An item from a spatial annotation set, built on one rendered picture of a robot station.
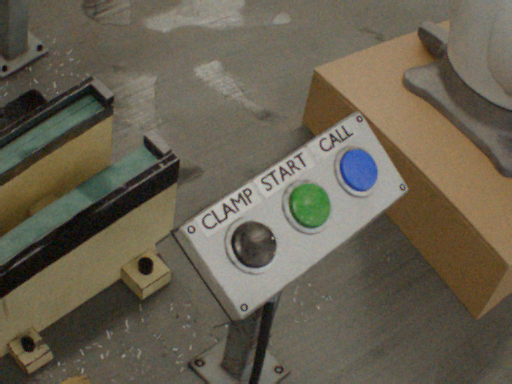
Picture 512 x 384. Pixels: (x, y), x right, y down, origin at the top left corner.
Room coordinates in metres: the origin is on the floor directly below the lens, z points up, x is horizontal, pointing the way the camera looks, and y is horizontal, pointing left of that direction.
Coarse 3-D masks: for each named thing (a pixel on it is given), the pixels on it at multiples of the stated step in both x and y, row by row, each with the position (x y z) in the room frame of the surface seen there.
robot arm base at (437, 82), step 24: (432, 24) 0.83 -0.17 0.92; (432, 48) 0.80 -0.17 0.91; (408, 72) 0.74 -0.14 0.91; (432, 72) 0.74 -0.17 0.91; (432, 96) 0.71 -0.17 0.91; (456, 96) 0.70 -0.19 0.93; (480, 96) 0.68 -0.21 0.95; (456, 120) 0.68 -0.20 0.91; (480, 120) 0.67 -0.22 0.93; (504, 120) 0.67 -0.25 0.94; (480, 144) 0.65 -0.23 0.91; (504, 144) 0.65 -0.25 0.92; (504, 168) 0.62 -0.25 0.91
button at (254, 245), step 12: (240, 228) 0.35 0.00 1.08; (252, 228) 0.35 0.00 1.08; (264, 228) 0.35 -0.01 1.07; (240, 240) 0.34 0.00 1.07; (252, 240) 0.34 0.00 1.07; (264, 240) 0.35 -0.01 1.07; (240, 252) 0.33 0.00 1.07; (252, 252) 0.34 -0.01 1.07; (264, 252) 0.34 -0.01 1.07; (252, 264) 0.33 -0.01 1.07; (264, 264) 0.33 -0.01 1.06
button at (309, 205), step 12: (300, 192) 0.39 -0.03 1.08; (312, 192) 0.39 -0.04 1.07; (324, 192) 0.39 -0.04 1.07; (300, 204) 0.38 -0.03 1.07; (312, 204) 0.38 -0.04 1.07; (324, 204) 0.39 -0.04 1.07; (300, 216) 0.37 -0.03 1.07; (312, 216) 0.37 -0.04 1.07; (324, 216) 0.38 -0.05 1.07; (312, 228) 0.37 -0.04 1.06
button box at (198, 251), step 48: (336, 144) 0.44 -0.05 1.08; (240, 192) 0.37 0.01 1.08; (288, 192) 0.39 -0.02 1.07; (336, 192) 0.40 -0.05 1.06; (384, 192) 0.42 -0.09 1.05; (192, 240) 0.33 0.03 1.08; (288, 240) 0.36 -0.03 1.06; (336, 240) 0.37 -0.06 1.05; (192, 288) 0.32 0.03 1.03; (240, 288) 0.32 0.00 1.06
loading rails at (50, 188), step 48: (96, 96) 0.59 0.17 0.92; (0, 144) 0.50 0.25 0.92; (48, 144) 0.52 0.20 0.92; (96, 144) 0.57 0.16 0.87; (144, 144) 0.54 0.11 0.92; (0, 192) 0.47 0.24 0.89; (48, 192) 0.52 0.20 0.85; (96, 192) 0.48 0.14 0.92; (144, 192) 0.49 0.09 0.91; (0, 240) 0.40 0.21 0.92; (48, 240) 0.40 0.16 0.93; (96, 240) 0.45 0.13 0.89; (144, 240) 0.49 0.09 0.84; (0, 288) 0.35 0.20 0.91; (48, 288) 0.40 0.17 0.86; (96, 288) 0.44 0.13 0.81; (144, 288) 0.45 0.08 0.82; (0, 336) 0.34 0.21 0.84
